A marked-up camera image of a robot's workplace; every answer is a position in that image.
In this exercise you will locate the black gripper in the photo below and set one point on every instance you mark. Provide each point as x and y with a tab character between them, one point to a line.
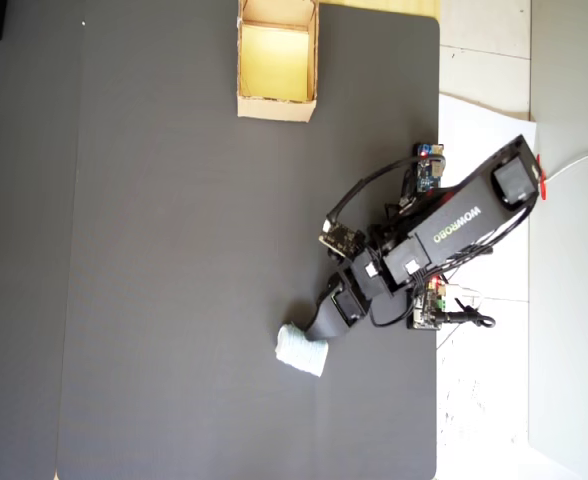
369	280

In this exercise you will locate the light blue cloth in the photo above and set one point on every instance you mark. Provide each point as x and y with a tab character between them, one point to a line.
301	352

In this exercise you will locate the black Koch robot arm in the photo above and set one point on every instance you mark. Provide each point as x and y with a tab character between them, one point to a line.
464	220

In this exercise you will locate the open cardboard box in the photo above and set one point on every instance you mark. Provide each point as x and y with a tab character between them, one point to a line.
274	107

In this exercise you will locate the small red-lit controller board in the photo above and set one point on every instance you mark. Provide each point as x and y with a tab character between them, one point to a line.
426	307

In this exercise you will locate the blue circuit board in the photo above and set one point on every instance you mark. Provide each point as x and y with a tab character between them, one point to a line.
426	172

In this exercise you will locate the grey table mat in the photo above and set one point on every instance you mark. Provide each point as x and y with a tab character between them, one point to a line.
124	250

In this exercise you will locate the small red decoration piece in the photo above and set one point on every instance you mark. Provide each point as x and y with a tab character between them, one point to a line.
541	182

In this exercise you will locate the yellow foam pad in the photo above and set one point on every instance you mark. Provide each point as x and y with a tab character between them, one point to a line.
274	60

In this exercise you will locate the gripper camera circuit board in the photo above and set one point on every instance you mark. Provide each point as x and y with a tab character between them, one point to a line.
341	239

